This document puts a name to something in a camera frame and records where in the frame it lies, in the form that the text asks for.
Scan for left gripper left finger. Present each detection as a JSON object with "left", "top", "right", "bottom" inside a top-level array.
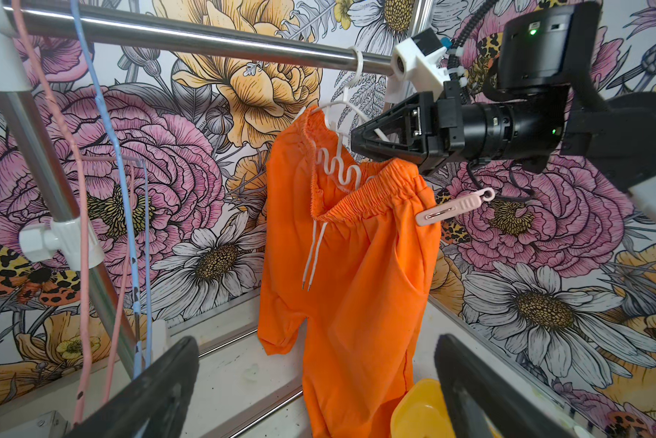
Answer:
[{"left": 67, "top": 336, "right": 199, "bottom": 437}]

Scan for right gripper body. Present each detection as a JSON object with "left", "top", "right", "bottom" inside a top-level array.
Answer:
[{"left": 350, "top": 91, "right": 459, "bottom": 175}]

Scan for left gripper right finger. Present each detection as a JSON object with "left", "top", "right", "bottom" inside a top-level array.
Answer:
[{"left": 434, "top": 334, "right": 574, "bottom": 438}]

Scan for pink clothespin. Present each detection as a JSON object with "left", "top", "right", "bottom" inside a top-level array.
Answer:
[{"left": 415, "top": 187, "right": 495, "bottom": 226}]

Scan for white hanger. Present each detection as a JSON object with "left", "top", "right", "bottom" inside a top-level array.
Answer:
[{"left": 312, "top": 47, "right": 367, "bottom": 190}]

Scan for orange shorts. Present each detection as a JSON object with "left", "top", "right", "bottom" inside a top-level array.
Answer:
[{"left": 258, "top": 108, "right": 440, "bottom": 437}]

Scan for pink hanger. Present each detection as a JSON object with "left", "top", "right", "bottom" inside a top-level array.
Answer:
[{"left": 11, "top": 0, "right": 134, "bottom": 427}]

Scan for blue hanger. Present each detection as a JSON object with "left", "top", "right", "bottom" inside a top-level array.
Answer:
[{"left": 70, "top": 1, "right": 152, "bottom": 379}]

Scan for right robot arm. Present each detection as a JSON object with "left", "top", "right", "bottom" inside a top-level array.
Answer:
[{"left": 351, "top": 1, "right": 656, "bottom": 223}]

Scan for yellow plastic tray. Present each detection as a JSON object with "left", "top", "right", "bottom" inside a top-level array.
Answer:
[{"left": 389, "top": 377, "right": 504, "bottom": 438}]

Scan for clothes rack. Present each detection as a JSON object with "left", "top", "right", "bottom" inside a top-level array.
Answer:
[{"left": 0, "top": 33, "right": 386, "bottom": 407}]

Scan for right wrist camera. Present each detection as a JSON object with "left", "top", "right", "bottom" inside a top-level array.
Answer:
[{"left": 385, "top": 28, "right": 450, "bottom": 104}]

